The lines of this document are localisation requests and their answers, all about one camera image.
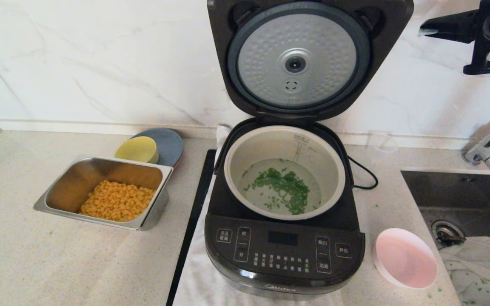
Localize yellow corn kernels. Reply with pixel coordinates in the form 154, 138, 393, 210
79, 180, 156, 222

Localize black Midea rice cooker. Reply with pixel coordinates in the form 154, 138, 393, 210
205, 118, 365, 300

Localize clear measuring cup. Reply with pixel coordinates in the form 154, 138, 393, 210
366, 130, 399, 160

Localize black flat strip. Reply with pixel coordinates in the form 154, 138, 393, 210
166, 149, 217, 306

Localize yellow small bowl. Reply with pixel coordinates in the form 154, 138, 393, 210
114, 136, 160, 164

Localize pink bowl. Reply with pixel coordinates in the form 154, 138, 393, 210
373, 228, 438, 290

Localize stainless steel tray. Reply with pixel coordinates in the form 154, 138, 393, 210
33, 156, 174, 231

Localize blue grey plate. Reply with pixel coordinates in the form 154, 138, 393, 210
132, 128, 184, 168

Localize metal sink drain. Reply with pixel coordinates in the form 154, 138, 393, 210
431, 220, 466, 246

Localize white terry towel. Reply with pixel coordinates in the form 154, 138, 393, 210
173, 124, 343, 306

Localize chopped green onions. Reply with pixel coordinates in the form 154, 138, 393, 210
243, 167, 319, 215

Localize black rice cooker lid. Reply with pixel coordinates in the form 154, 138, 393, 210
207, 0, 414, 122

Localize black power cable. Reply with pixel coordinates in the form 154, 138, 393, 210
347, 155, 378, 190

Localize white crumpled cloth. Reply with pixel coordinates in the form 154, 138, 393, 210
439, 236, 490, 306

